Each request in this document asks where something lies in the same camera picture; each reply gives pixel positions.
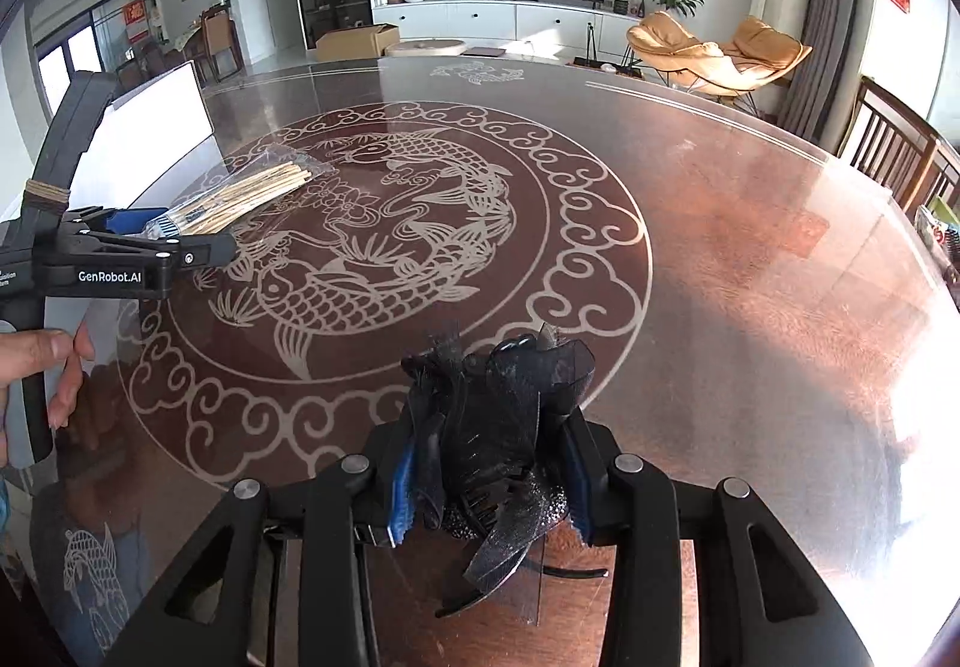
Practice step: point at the cardboard box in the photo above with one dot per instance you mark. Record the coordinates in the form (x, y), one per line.
(352, 41)

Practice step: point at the bag of wooden sticks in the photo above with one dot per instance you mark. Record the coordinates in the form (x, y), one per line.
(247, 191)

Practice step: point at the dark wooden dining chair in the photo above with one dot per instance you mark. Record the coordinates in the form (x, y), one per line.
(941, 176)
(885, 135)

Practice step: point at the white partition board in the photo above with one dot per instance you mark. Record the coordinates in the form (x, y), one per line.
(165, 112)

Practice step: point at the white television console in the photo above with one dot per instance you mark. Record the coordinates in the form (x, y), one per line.
(487, 22)

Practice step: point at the black tripod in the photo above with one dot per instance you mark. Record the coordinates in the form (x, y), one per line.
(595, 45)

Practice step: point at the black band with brown twine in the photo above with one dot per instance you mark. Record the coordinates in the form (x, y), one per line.
(67, 135)

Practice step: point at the orange lounge chair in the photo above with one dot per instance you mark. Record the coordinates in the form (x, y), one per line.
(765, 48)
(667, 48)

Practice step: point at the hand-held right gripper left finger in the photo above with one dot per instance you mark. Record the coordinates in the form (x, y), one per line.
(401, 487)

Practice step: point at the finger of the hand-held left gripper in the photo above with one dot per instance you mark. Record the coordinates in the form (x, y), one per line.
(202, 251)
(131, 222)

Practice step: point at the colourful packet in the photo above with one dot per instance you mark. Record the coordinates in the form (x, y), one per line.
(939, 236)

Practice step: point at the grey curtain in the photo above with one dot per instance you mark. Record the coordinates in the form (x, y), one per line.
(832, 37)

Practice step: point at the black flower hair clip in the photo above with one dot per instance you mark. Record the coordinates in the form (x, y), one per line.
(495, 427)

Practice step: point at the wooden chair with tan back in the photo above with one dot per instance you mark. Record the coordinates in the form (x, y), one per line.
(221, 41)

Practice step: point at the red window sign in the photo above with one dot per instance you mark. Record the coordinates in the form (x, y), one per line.
(136, 21)

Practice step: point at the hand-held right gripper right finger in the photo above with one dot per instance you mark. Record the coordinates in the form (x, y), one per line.
(577, 487)

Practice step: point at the person's left hand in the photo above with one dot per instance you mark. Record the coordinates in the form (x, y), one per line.
(30, 348)

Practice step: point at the white round stool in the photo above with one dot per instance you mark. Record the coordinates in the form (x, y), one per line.
(424, 47)

